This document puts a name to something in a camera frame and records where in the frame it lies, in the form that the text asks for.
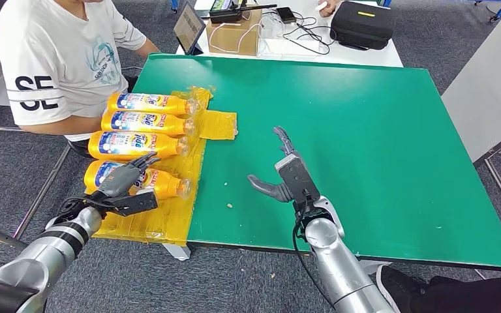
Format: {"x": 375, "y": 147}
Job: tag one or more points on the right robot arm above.
{"x": 341, "y": 268}

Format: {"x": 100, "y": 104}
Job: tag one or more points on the brown cardboard box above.
{"x": 234, "y": 42}

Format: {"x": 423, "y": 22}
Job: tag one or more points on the yellow taped board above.
{"x": 177, "y": 220}

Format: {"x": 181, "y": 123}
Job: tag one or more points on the black smartphone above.
{"x": 287, "y": 15}

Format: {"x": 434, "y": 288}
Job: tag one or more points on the black radio device with antenna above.
{"x": 225, "y": 16}

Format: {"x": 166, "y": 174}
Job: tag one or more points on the white table foot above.
{"x": 369, "y": 268}
{"x": 179, "y": 252}

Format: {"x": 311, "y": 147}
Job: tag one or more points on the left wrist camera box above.
{"x": 140, "y": 203}

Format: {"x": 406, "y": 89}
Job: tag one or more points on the white table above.
{"x": 363, "y": 59}

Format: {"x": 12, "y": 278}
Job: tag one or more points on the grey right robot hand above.
{"x": 270, "y": 189}

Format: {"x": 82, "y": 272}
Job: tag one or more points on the person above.
{"x": 330, "y": 8}
{"x": 60, "y": 56}
{"x": 449, "y": 298}

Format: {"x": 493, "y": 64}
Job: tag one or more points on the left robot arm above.
{"x": 38, "y": 255}

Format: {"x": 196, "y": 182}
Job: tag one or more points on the person's right forearm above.
{"x": 60, "y": 126}

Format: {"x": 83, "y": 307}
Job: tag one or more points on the dark tablet with stand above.
{"x": 188, "y": 26}

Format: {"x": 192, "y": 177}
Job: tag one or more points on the person's left hand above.
{"x": 330, "y": 8}

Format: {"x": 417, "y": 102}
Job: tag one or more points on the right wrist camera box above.
{"x": 298, "y": 178}

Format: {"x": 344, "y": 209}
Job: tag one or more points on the person's left forearm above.
{"x": 147, "y": 48}

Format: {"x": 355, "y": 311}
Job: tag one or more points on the clear plastic box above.
{"x": 273, "y": 33}

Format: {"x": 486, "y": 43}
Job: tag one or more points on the orange detergent bottle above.
{"x": 168, "y": 147}
{"x": 175, "y": 125}
{"x": 168, "y": 185}
{"x": 177, "y": 106}

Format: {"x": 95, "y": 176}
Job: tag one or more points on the yellow film patch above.
{"x": 218, "y": 125}

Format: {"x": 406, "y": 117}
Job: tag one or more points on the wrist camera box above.
{"x": 140, "y": 203}
{"x": 298, "y": 178}

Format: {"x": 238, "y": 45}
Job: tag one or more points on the blue wheeled frame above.
{"x": 499, "y": 11}

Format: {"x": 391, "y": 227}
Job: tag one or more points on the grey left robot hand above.
{"x": 121, "y": 181}

